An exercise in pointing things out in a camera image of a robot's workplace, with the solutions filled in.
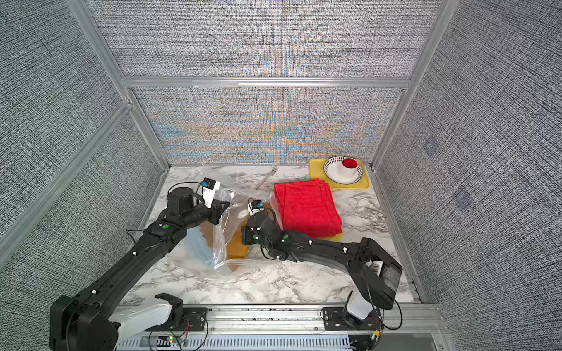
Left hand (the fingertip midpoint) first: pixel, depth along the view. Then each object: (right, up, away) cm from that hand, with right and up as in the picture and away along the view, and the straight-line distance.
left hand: (232, 201), depth 78 cm
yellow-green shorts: (+39, -14, +6) cm, 42 cm away
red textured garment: (+28, -4, +12) cm, 31 cm away
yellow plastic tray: (+37, +13, +40) cm, 56 cm away
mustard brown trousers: (-2, -12, 0) cm, 13 cm away
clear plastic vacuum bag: (-3, +5, +31) cm, 31 cm away
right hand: (+2, -8, 0) cm, 8 cm away
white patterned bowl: (+45, +13, +38) cm, 60 cm away
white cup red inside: (+51, +14, +30) cm, 61 cm away
